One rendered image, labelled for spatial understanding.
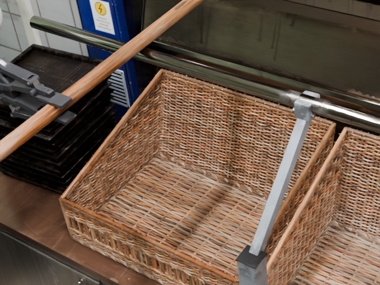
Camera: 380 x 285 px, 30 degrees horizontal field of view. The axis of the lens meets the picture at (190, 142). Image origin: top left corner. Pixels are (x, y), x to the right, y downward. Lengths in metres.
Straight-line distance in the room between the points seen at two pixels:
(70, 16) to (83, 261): 0.78
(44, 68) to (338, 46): 0.86
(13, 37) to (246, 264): 1.46
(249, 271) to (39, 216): 0.87
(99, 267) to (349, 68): 0.80
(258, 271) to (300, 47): 0.64
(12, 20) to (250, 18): 0.96
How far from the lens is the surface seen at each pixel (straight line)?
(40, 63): 2.13
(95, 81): 1.40
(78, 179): 1.87
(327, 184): 1.76
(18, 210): 2.09
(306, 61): 1.76
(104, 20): 2.09
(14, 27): 2.49
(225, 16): 1.85
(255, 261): 1.32
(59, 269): 2.02
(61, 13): 2.26
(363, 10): 1.62
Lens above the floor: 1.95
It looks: 39 degrees down
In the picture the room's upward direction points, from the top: 8 degrees counter-clockwise
